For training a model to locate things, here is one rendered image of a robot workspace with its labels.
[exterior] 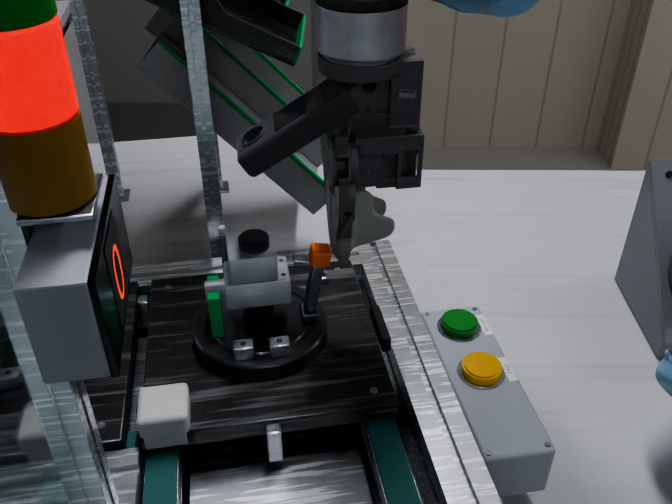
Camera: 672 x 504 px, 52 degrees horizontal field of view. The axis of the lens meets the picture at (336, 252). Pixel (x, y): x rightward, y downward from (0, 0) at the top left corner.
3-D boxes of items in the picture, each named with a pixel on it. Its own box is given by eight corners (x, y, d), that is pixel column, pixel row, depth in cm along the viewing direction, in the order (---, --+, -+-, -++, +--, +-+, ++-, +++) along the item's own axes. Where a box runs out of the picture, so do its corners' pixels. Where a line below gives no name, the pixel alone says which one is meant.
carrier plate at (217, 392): (350, 272, 85) (350, 257, 84) (397, 417, 66) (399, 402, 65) (153, 292, 82) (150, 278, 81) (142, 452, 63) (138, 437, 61)
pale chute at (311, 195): (316, 168, 100) (337, 148, 98) (313, 215, 89) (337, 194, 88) (160, 31, 89) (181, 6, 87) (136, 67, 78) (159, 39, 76)
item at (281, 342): (289, 345, 69) (288, 334, 68) (290, 356, 67) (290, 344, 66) (269, 348, 68) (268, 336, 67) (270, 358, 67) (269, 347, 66)
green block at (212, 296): (224, 329, 71) (219, 290, 68) (224, 337, 70) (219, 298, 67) (212, 330, 70) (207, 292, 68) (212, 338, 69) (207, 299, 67)
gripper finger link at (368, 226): (395, 274, 68) (400, 193, 62) (336, 281, 67) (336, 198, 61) (388, 256, 70) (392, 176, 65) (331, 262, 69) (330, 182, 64)
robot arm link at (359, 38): (322, 15, 51) (307, -12, 58) (323, 75, 54) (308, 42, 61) (419, 11, 52) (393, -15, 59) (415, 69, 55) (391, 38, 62)
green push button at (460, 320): (469, 319, 78) (471, 305, 77) (481, 343, 74) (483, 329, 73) (435, 323, 77) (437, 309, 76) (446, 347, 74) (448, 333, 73)
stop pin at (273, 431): (282, 450, 66) (280, 422, 64) (283, 460, 65) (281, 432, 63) (267, 452, 66) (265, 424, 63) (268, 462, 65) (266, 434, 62)
